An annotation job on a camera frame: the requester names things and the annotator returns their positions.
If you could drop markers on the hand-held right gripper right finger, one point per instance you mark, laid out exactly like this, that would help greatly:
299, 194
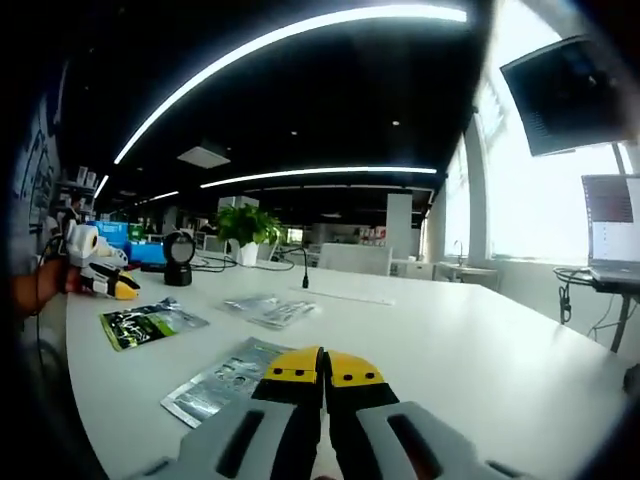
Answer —
390, 440

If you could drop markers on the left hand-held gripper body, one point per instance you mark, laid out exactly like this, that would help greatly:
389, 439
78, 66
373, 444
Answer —
87, 240

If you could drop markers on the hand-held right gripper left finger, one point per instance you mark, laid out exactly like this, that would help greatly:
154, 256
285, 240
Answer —
235, 440

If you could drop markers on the green black foil packet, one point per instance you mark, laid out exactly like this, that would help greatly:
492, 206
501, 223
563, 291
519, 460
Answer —
145, 322

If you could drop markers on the silver sheet goods packet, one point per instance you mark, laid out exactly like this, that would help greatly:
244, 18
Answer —
225, 380

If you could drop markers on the pile of silver sheet goods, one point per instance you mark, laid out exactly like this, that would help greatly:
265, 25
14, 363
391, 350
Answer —
270, 310

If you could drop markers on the person's left hand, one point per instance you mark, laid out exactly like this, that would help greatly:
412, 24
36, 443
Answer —
75, 280

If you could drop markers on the blue plastic box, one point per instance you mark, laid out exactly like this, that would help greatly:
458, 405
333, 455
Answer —
145, 247

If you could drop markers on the black barcode scanner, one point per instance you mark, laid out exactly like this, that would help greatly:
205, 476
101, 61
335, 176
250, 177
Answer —
179, 260

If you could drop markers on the white storage shelf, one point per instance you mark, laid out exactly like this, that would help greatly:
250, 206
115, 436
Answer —
82, 177

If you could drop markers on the white table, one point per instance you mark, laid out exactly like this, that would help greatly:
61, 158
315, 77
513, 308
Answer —
425, 350

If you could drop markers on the green potted plant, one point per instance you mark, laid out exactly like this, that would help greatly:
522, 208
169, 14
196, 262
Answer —
247, 222

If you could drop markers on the square ceiling vent panel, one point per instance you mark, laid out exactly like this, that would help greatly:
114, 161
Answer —
204, 153

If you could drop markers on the white office partition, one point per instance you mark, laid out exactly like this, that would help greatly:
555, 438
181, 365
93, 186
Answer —
355, 257

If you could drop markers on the long white ceiling light strip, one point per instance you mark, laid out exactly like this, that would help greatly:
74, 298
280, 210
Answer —
300, 173
325, 22

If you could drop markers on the black laptop stand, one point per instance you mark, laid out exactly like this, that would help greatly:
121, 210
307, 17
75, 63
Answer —
620, 288

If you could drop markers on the open laptop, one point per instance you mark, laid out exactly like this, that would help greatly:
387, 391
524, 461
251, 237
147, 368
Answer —
612, 225

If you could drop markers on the blue white wall board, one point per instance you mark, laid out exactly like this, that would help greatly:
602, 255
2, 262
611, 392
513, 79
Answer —
40, 160

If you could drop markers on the black wall monitor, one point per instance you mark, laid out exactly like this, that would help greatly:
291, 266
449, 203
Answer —
565, 95

